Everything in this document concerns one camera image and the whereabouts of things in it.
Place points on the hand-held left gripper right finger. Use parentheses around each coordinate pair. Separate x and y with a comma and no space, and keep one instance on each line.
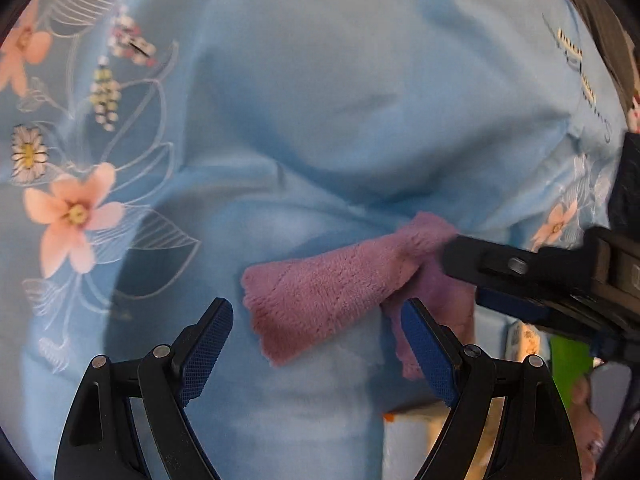
(425,350)

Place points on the person's right hand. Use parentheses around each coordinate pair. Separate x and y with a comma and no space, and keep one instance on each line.
(590,430)

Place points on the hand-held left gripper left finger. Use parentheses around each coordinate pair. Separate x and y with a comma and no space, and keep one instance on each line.
(205,350)

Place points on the light blue floral bedsheet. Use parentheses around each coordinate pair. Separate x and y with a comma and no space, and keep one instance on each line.
(325,110)

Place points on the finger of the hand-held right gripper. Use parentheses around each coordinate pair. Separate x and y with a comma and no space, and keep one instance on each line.
(495,265)
(510,305)

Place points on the pink fluffy towel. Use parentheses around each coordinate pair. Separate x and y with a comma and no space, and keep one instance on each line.
(325,300)

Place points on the grey sofa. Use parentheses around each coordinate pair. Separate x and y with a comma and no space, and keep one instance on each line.
(595,10)

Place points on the green box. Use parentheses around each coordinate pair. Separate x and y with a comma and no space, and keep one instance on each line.
(570,365)

